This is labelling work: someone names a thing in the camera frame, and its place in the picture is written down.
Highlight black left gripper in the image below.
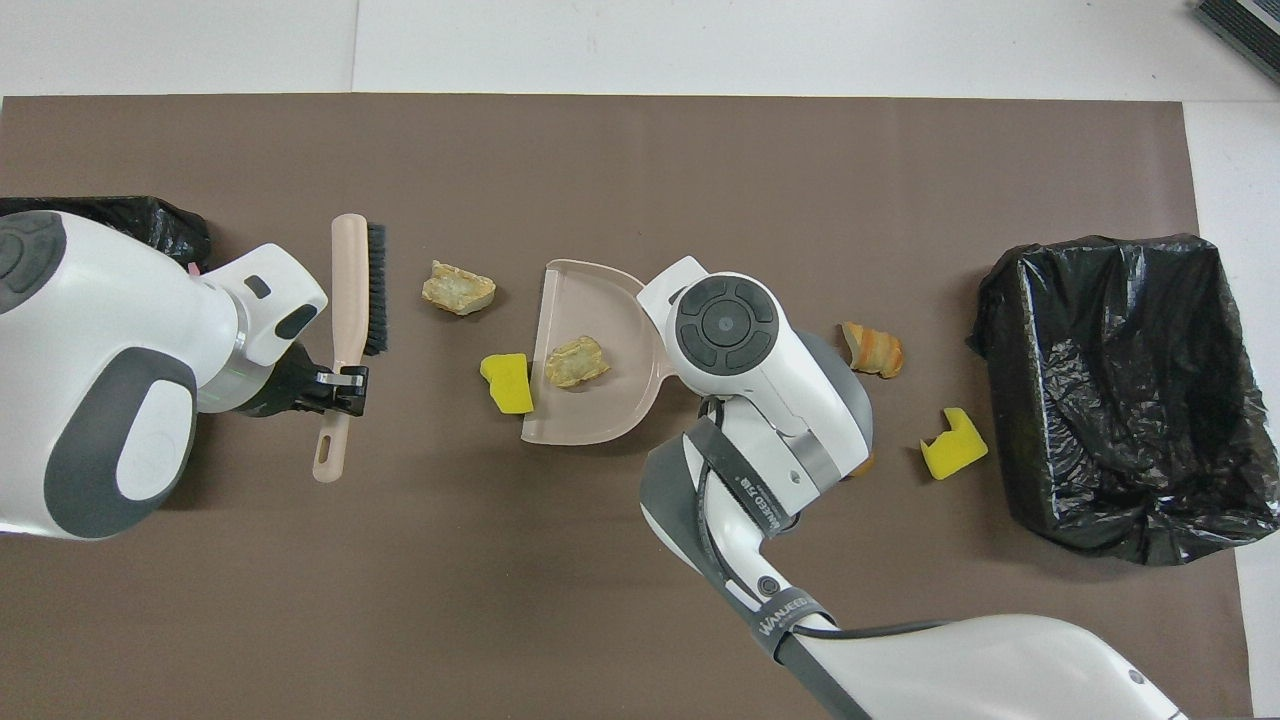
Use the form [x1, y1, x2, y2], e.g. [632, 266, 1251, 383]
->
[238, 343, 370, 420]

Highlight beige hand brush black bristles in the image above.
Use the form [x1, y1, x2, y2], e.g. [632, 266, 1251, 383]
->
[312, 213, 389, 484]

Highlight beige foam chunk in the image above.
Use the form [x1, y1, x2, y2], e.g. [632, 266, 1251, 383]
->
[543, 336, 612, 390]
[421, 260, 498, 317]

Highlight plain yellow sponge piece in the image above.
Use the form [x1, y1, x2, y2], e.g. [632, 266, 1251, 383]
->
[479, 352, 536, 415]

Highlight beige plastic dustpan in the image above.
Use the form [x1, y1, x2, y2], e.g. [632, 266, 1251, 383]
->
[519, 258, 683, 447]

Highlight striped croissant piece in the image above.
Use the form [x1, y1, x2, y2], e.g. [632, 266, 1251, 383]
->
[840, 320, 905, 380]

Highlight notched yellow sponge piece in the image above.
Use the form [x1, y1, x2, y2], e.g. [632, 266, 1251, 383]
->
[919, 406, 990, 482]

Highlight bin with black plastic bag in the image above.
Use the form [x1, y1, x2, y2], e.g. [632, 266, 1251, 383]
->
[966, 234, 1280, 568]
[0, 196, 213, 273]

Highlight brown table mat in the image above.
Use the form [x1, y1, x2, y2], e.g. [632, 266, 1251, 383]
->
[0, 94, 1254, 720]

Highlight dark ribbed device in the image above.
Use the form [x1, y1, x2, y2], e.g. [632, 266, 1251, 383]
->
[1192, 0, 1280, 87]

